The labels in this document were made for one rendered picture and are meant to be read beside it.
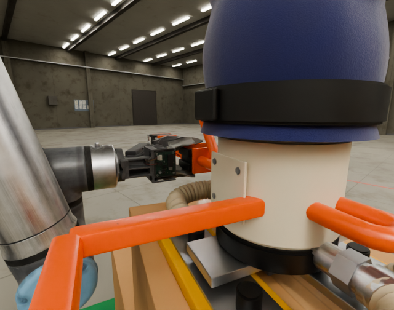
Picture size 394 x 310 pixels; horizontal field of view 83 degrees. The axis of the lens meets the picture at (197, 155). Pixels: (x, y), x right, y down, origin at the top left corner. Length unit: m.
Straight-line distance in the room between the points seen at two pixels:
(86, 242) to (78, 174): 0.25
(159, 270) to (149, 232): 0.18
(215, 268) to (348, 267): 0.14
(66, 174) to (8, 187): 0.14
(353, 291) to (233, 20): 0.29
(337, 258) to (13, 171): 0.36
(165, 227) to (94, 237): 0.06
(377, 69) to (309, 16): 0.08
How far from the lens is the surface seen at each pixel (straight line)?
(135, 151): 0.50
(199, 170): 0.51
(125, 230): 0.21
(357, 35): 0.26
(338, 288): 0.32
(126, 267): 1.08
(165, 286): 0.36
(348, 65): 0.25
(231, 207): 0.24
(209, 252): 0.33
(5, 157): 0.32
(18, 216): 0.33
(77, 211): 0.49
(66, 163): 0.45
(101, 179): 0.46
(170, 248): 0.39
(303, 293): 0.37
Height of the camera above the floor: 1.18
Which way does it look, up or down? 11 degrees down
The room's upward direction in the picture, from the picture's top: straight up
